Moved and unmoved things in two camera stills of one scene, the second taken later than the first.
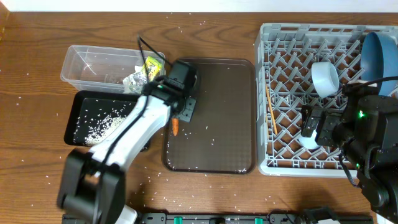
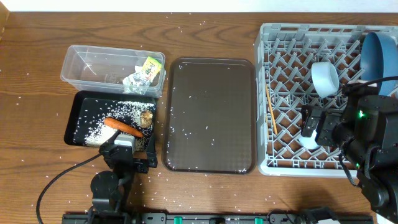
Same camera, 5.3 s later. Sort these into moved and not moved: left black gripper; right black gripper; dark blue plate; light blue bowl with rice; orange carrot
Moved: left black gripper; orange carrot
Not moved: light blue bowl with rice; right black gripper; dark blue plate
